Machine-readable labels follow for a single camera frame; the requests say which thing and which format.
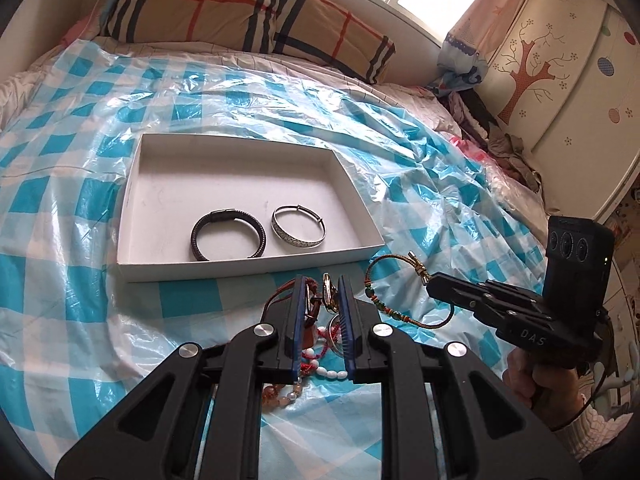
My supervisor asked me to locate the plaid pillow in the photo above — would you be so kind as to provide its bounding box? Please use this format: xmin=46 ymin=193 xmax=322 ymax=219
xmin=102 ymin=0 xmax=396 ymax=85

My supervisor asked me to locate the brown cord bracelet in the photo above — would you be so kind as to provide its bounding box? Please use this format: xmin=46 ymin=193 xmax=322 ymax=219
xmin=264 ymin=279 xmax=325 ymax=327

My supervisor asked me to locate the white bead bracelet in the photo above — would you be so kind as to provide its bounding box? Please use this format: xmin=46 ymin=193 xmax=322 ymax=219
xmin=292 ymin=347 xmax=348 ymax=383

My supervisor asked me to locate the green bead cord bracelet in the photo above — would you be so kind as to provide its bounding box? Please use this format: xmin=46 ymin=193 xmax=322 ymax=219
xmin=365 ymin=252 xmax=456 ymax=332

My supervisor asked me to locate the patterned curtain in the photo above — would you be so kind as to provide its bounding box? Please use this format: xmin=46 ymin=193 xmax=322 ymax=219
xmin=436 ymin=0 xmax=543 ymax=97

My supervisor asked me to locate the dark braided leather bracelet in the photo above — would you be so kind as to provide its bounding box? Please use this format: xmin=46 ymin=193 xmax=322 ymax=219
xmin=190 ymin=211 xmax=267 ymax=262

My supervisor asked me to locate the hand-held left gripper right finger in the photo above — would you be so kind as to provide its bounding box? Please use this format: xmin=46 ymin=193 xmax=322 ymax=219
xmin=337 ymin=275 xmax=584 ymax=480

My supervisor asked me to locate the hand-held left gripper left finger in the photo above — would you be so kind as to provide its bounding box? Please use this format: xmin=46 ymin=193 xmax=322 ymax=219
xmin=54 ymin=275 xmax=306 ymax=480

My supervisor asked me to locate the red cord bracelet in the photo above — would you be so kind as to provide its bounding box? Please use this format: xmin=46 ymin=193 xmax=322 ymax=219
xmin=306 ymin=326 xmax=343 ymax=367

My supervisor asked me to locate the person's right hand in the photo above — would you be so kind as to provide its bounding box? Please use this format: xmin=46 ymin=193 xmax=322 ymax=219
xmin=502 ymin=347 xmax=587 ymax=432

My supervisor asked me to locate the blue checked plastic sheet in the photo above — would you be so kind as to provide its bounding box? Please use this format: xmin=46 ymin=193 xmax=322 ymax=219
xmin=0 ymin=40 xmax=551 ymax=480

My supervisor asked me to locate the pile of clothes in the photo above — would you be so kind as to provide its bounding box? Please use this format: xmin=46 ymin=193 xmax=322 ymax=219
xmin=447 ymin=87 xmax=545 ymax=197

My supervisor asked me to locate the amber bead bracelet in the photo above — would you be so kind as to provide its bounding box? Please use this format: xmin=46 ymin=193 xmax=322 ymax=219
xmin=260 ymin=379 xmax=307 ymax=415

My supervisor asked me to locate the white cardboard box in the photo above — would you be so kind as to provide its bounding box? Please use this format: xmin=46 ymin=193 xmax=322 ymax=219
xmin=116 ymin=132 xmax=387 ymax=283

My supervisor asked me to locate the person's right forearm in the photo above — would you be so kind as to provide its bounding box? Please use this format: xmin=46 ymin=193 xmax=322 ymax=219
xmin=550 ymin=395 xmax=640 ymax=465

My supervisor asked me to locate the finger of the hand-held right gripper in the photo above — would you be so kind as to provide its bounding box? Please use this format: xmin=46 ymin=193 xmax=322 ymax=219
xmin=426 ymin=272 xmax=521 ymax=333
xmin=470 ymin=280 xmax=547 ymax=312

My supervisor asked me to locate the thin metal bangle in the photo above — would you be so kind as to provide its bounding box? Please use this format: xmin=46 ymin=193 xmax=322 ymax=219
xmin=320 ymin=272 xmax=353 ymax=358

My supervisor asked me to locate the tree print wardrobe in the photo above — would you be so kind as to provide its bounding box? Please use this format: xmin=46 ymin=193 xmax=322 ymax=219
xmin=475 ymin=0 xmax=640 ymax=222

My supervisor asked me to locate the wide silver bangle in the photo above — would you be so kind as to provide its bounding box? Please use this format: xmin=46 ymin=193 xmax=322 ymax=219
xmin=271 ymin=204 xmax=328 ymax=250

